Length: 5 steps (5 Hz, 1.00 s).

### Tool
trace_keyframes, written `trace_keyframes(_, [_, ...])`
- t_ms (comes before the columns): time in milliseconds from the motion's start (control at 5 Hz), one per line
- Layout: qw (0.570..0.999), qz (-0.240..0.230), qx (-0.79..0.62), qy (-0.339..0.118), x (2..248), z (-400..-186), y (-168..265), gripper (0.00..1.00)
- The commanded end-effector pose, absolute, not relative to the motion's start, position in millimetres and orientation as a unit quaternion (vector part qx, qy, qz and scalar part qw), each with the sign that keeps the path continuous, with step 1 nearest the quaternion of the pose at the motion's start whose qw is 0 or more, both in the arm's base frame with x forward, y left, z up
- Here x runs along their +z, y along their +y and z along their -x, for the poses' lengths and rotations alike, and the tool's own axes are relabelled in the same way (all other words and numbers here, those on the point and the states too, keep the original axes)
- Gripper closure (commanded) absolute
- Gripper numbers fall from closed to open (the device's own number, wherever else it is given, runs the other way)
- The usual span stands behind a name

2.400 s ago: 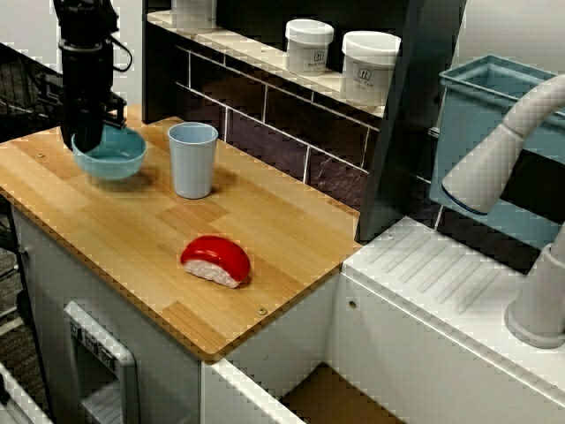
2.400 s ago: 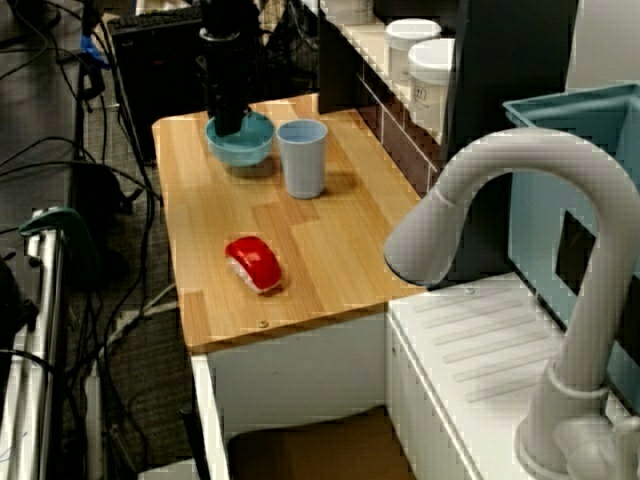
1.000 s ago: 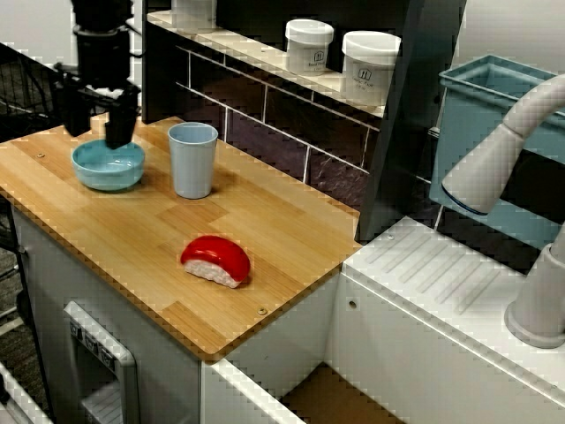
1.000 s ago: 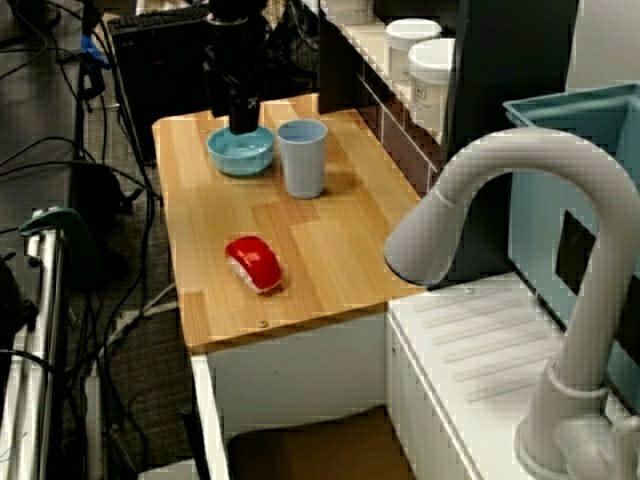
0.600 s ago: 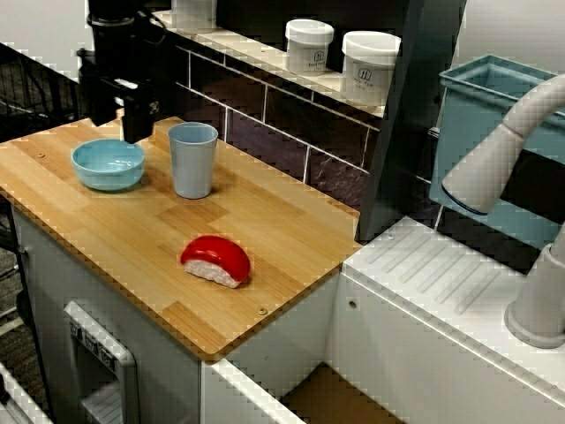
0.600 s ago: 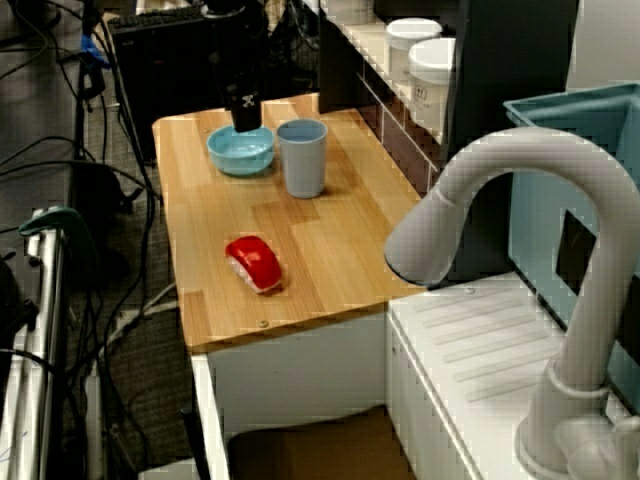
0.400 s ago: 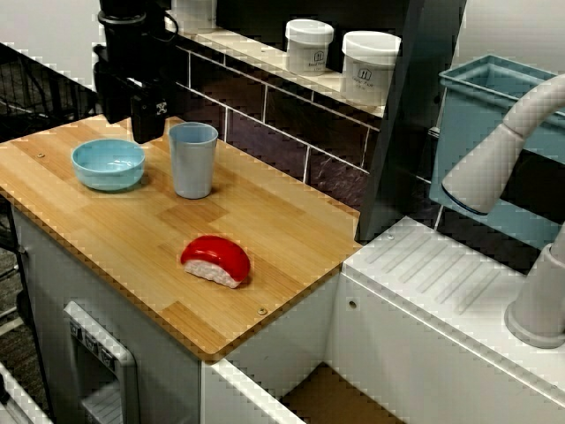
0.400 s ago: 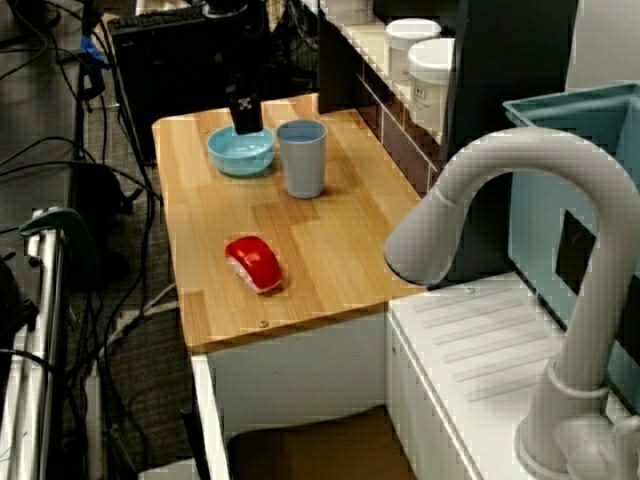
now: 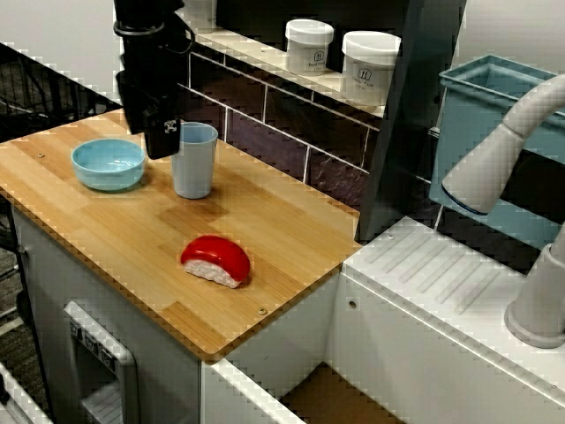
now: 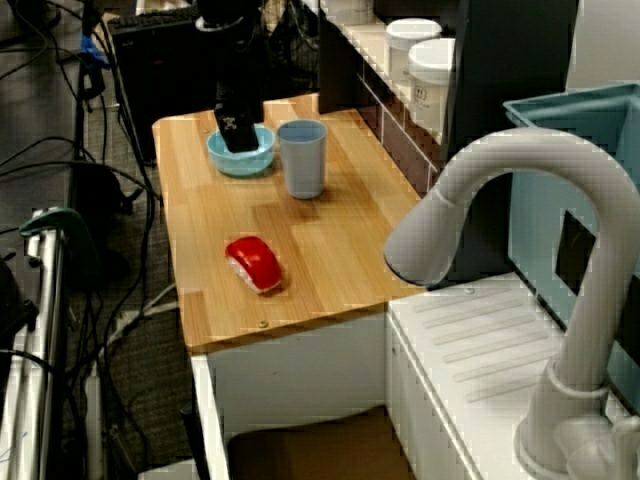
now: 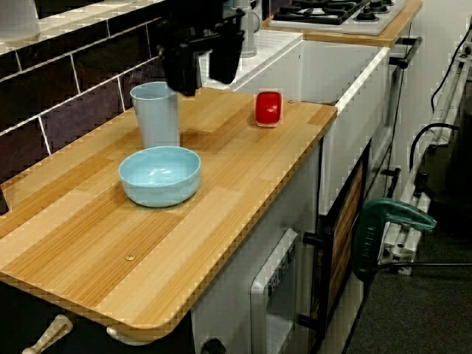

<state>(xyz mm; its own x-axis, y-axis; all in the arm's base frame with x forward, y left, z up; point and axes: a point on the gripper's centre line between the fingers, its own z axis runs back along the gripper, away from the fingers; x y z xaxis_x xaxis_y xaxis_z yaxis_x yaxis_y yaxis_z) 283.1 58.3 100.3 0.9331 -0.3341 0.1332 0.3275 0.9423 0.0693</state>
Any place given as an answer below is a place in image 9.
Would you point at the dark hutch frame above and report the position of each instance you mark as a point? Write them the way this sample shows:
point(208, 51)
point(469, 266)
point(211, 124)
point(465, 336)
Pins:
point(410, 132)

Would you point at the cream shelf board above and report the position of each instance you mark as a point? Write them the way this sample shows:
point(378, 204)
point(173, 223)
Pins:
point(265, 64)

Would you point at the light blue plastic bowl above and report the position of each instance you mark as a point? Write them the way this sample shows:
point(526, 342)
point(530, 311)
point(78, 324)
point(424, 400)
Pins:
point(106, 176)

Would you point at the light blue plastic cup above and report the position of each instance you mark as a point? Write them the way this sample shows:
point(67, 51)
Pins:
point(194, 172)

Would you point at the dark tile backsplash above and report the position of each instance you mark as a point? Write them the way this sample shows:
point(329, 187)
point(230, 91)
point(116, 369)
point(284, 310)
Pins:
point(265, 132)

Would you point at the grey toy faucet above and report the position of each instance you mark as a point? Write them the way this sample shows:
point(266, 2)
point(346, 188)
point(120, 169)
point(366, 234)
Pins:
point(485, 176)

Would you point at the aluminium frame rail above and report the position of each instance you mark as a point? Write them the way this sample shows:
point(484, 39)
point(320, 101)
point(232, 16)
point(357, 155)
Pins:
point(13, 397)

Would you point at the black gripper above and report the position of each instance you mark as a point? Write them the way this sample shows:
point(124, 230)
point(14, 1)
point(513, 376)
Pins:
point(145, 79)

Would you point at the teal plastic bin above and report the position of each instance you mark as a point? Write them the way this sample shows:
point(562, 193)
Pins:
point(468, 132)

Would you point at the white lidded plastic jar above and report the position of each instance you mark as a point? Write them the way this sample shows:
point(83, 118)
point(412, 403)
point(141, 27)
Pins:
point(368, 70)
point(309, 48)

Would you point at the red toy sushi piece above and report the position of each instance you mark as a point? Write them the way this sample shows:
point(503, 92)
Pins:
point(212, 252)

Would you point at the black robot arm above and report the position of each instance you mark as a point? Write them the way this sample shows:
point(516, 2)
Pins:
point(145, 13)

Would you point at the white toy kitchen cabinet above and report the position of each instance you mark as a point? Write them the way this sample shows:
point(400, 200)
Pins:
point(53, 274)

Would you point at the white toy sink unit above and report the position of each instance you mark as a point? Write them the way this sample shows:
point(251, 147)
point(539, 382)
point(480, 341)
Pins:
point(419, 353)

